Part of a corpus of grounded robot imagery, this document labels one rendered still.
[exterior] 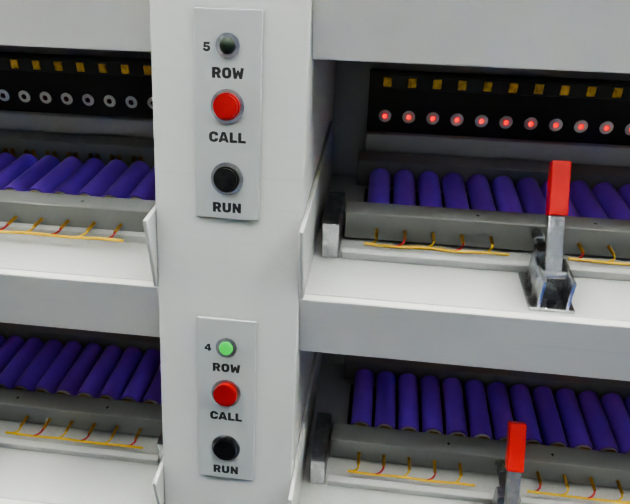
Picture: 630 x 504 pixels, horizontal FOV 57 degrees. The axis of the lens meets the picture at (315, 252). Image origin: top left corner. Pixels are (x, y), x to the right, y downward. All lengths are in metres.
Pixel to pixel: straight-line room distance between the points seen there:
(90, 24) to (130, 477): 0.34
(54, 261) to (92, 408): 0.16
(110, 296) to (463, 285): 0.24
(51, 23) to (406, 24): 0.21
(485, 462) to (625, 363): 0.15
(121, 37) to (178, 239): 0.13
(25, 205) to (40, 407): 0.18
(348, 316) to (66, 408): 0.28
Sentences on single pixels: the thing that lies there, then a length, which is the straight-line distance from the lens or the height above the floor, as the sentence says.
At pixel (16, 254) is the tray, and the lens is 0.46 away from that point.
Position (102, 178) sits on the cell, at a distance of 0.51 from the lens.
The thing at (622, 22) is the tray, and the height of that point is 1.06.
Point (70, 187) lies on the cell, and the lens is 0.50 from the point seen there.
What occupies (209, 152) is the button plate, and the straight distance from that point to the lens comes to 0.36.
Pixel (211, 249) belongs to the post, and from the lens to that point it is 0.38.
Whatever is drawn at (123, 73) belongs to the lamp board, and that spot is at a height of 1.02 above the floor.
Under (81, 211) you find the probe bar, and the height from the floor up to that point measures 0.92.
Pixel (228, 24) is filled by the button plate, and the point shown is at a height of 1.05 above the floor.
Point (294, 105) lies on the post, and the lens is 0.35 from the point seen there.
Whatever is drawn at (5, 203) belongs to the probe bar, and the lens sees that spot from 0.49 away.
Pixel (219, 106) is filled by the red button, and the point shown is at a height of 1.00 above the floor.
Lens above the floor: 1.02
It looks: 16 degrees down
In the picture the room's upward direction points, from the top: 3 degrees clockwise
